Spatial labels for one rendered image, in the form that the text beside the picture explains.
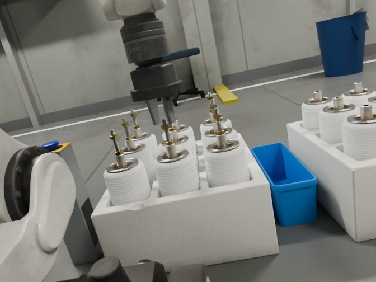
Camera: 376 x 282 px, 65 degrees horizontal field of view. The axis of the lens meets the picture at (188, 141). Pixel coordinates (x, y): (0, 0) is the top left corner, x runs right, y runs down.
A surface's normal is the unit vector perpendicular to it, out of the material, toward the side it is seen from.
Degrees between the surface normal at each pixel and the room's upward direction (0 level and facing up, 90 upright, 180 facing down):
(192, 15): 90
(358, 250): 0
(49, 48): 90
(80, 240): 90
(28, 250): 101
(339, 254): 0
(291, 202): 92
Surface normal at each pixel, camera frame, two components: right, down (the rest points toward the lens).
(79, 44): 0.00, 0.29
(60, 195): 0.98, -0.20
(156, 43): 0.59, 0.11
